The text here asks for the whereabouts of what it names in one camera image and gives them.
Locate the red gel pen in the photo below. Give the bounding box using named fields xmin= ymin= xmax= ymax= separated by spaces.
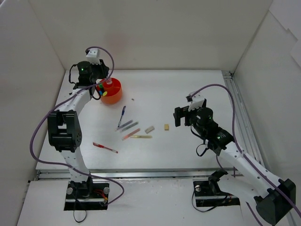
xmin=93 ymin=142 xmax=119 ymax=153

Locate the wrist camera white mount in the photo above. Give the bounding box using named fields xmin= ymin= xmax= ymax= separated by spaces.
xmin=86 ymin=48 xmax=100 ymax=65
xmin=186 ymin=92 xmax=205 ymax=112

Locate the orange round divided container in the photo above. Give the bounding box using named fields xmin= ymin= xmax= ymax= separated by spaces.
xmin=99 ymin=78 xmax=123 ymax=105

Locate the pink-orange slim highlighter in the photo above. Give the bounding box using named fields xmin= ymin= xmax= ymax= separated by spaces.
xmin=122 ymin=128 xmax=141 ymax=141

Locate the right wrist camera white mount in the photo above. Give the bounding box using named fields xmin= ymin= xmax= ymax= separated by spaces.
xmin=186 ymin=92 xmax=205 ymax=112

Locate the green-grey slim highlighter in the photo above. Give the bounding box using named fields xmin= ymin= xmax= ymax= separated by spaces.
xmin=120 ymin=121 xmax=139 ymax=132

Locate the clear glue bottle blue cap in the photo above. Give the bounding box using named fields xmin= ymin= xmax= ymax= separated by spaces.
xmin=106 ymin=78 xmax=112 ymax=86

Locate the yellow slim highlighter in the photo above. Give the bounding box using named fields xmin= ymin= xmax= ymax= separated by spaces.
xmin=130 ymin=135 xmax=152 ymax=139

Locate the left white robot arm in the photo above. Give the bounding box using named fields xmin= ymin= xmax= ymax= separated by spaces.
xmin=48 ymin=59 xmax=109 ymax=199

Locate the blue ballpoint pen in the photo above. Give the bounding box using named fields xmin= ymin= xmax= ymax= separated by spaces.
xmin=118 ymin=106 xmax=126 ymax=128

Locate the purple-grey slim highlighter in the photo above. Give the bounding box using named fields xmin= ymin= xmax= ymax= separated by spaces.
xmin=115 ymin=120 xmax=133 ymax=131

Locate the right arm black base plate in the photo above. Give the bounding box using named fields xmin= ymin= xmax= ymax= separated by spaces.
xmin=191 ymin=172 xmax=240 ymax=212

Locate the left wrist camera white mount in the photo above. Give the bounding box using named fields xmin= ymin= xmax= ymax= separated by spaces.
xmin=86 ymin=48 xmax=100 ymax=65

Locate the grey-white eraser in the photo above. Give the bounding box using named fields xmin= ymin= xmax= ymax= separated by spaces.
xmin=145 ymin=126 xmax=155 ymax=134

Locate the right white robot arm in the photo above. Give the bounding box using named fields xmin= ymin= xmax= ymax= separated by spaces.
xmin=173 ymin=98 xmax=296 ymax=226

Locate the aluminium frame rail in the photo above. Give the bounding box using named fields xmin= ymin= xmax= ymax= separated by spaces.
xmin=35 ymin=70 xmax=297 ymax=226

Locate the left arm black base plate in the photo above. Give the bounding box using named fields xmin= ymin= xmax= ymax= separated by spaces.
xmin=64 ymin=182 xmax=110 ymax=211

